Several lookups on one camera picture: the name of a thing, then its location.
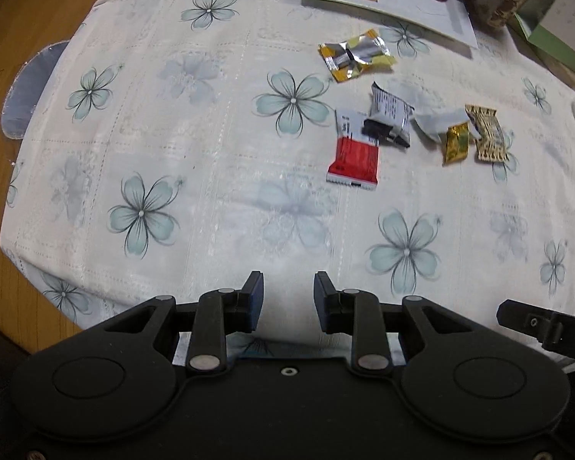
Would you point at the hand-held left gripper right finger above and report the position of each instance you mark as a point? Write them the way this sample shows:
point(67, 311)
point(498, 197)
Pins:
point(321, 299)

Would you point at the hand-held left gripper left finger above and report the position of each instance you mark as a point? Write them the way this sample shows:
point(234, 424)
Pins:
point(256, 297)

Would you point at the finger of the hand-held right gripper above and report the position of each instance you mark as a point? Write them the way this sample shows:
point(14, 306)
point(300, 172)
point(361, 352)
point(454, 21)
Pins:
point(522, 321)

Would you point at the red and white snack packet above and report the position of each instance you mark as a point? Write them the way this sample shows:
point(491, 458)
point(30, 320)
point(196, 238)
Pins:
point(354, 160)

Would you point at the brown patterned snack packet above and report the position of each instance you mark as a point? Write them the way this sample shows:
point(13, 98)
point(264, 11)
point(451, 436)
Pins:
point(486, 136)

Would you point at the gold candy wrapper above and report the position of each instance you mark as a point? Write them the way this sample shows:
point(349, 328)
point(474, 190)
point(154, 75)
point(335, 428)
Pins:
point(456, 143)

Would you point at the white black-print snack packet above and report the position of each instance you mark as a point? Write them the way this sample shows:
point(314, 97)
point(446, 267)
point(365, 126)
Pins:
point(388, 110)

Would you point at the small white wrapper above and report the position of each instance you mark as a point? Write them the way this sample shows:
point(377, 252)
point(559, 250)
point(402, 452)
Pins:
point(433, 122)

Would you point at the yellow silver snack packet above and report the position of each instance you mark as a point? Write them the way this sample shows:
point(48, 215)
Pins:
point(354, 55)

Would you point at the floral tablecloth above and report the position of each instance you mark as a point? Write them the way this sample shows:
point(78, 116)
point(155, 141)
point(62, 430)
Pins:
point(220, 191)

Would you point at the desk calendar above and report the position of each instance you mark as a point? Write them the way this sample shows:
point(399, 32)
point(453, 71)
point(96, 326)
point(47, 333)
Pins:
point(556, 24)

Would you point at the white rectangular plate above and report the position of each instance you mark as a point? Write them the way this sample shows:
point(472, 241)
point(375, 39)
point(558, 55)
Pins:
point(412, 9)

